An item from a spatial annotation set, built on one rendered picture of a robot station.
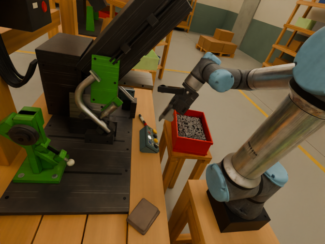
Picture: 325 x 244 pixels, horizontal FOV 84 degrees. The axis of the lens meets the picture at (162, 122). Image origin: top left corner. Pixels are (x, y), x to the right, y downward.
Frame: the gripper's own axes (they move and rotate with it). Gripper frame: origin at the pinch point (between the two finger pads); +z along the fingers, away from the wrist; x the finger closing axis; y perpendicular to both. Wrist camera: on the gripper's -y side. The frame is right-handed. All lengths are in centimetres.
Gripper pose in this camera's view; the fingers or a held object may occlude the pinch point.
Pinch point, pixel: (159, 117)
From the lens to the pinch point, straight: 84.2
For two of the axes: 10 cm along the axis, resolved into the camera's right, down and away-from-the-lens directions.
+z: -5.8, 7.3, 3.6
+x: 1.5, -3.4, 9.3
